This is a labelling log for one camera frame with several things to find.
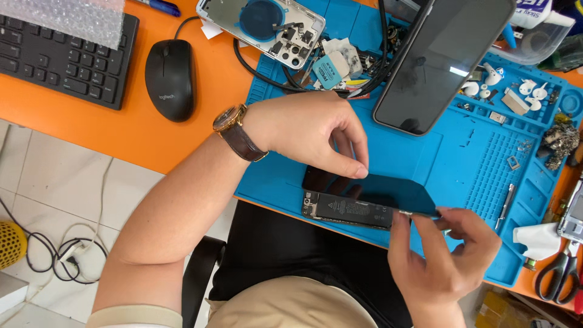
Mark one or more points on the black computer keyboard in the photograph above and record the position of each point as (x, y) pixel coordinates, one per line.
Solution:
(68, 63)

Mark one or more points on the silver device frame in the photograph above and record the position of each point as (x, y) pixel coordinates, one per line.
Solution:
(573, 214)

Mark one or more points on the person's right hand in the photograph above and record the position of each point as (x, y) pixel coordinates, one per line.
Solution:
(448, 259)

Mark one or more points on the silver phone back housing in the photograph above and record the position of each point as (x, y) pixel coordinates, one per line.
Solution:
(227, 22)

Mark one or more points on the white glue bottle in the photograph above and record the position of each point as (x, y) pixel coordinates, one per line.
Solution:
(537, 11)

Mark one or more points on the clear bubble wrap sheet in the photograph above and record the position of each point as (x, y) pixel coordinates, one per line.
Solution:
(59, 18)

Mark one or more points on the group of white earbud parts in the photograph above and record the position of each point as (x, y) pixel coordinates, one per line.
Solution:
(492, 75)

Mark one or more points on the person's left hand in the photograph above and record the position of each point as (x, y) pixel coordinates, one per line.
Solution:
(300, 125)

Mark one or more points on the large black smartphone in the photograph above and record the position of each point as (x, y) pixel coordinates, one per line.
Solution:
(442, 63)

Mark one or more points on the dirty white tissue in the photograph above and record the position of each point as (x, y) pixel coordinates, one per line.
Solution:
(345, 52)

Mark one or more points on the white paper scrap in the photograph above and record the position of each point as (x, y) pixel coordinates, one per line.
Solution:
(210, 29)

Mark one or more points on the blue pen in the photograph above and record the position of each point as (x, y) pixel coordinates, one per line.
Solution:
(159, 6)

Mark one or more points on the crumpled white tissue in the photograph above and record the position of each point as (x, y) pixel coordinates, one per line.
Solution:
(539, 239)

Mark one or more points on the phone body with battery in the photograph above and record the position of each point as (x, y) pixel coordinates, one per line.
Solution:
(350, 210)

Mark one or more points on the small silver metal part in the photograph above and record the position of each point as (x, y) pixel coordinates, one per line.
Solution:
(498, 118)

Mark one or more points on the black chair armrest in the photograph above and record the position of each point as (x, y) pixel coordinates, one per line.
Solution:
(198, 278)

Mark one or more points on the white box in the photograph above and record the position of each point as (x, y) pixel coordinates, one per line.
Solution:
(11, 291)

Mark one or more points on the yellow mesh ball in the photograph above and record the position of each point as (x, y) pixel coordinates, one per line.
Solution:
(11, 243)

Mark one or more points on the silver sim tray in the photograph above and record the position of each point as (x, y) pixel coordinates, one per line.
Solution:
(513, 163)

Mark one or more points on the yellow cardboard box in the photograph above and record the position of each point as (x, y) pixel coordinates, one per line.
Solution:
(498, 312)

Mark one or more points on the heap of green electronic parts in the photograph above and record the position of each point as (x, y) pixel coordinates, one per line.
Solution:
(562, 54)

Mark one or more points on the black computer mouse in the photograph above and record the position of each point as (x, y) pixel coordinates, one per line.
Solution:
(170, 79)

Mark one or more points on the clear plastic container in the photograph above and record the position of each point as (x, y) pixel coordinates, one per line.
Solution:
(537, 43)

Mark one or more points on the person's black trousers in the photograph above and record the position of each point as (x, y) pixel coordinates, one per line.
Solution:
(282, 246)

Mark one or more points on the silver metal tweezers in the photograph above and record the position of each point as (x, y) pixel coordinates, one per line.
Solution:
(505, 207)

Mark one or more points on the blue silicone repair mat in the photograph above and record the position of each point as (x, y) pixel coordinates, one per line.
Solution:
(460, 164)

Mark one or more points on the heap of metal scraps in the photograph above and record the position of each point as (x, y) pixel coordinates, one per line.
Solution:
(560, 143)

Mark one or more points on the person's beige shirt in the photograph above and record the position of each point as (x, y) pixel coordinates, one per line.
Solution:
(291, 303)

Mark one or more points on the beige small block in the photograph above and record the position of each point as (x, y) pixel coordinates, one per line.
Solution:
(515, 102)

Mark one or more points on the teal plastic pry card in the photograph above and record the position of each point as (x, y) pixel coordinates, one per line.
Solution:
(326, 73)

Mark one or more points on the black phone display panel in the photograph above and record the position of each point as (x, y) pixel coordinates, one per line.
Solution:
(396, 191)

